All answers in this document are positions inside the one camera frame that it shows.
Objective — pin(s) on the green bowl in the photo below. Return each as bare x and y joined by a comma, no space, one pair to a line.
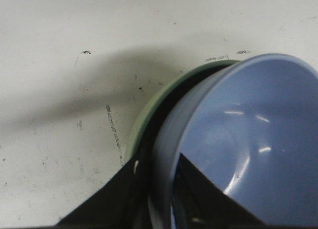
154,113

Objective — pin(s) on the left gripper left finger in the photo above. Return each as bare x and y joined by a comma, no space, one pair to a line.
119,204

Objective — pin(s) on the blue bowl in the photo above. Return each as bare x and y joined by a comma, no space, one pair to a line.
252,130

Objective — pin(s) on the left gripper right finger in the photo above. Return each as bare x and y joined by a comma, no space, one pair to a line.
198,204

